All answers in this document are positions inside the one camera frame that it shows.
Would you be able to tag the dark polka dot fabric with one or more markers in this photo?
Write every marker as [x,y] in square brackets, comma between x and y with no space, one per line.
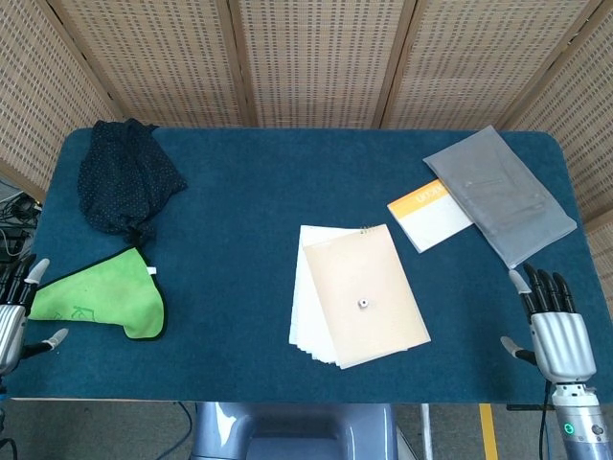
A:
[127,179]

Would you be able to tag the green microfibre cloth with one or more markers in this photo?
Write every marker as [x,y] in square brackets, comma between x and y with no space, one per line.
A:
[103,299]

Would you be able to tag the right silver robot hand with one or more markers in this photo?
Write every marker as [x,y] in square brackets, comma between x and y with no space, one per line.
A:
[560,330]

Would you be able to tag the orange and white booklet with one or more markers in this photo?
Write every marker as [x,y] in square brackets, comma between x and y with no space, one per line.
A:
[431,218]

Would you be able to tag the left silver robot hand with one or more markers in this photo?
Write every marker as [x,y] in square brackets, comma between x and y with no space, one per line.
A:
[10,322]

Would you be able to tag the small white die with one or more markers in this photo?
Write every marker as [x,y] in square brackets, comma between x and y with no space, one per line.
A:
[363,303]

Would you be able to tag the tan spiral notepad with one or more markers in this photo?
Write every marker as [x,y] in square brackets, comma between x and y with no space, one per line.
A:
[356,297]

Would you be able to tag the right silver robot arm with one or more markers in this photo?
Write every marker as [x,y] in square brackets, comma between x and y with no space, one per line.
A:
[577,421]

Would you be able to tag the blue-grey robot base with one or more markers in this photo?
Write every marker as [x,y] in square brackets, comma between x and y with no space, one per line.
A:
[294,431]

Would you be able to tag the woven bamboo folding screen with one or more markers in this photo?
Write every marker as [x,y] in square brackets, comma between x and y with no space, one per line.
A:
[306,62]

